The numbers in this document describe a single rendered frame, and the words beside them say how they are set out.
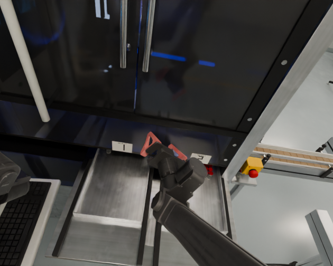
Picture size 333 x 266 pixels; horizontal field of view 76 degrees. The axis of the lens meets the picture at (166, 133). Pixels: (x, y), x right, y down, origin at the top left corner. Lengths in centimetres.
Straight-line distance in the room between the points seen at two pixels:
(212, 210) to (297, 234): 142
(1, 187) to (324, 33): 80
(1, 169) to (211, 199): 80
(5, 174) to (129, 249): 54
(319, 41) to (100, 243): 92
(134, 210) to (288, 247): 157
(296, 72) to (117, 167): 79
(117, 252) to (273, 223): 162
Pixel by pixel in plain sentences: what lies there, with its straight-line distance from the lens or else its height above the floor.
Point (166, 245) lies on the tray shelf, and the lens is 91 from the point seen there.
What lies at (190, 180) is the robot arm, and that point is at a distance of 50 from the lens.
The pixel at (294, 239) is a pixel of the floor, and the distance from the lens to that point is 229.
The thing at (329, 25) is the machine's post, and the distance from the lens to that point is 70.
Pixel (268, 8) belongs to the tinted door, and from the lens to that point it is 64.
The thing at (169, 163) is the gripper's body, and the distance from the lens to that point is 58.
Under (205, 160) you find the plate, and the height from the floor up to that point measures 102.
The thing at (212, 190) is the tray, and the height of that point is 88.
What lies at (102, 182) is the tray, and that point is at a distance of 100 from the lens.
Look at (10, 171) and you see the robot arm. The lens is 51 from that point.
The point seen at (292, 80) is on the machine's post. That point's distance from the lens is 75.
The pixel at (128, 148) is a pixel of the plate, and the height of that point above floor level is 102.
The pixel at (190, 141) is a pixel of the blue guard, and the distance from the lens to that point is 86.
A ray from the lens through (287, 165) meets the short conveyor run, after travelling 128.
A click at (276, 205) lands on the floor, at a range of 236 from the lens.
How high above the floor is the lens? 174
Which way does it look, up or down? 46 degrees down
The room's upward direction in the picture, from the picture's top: 13 degrees clockwise
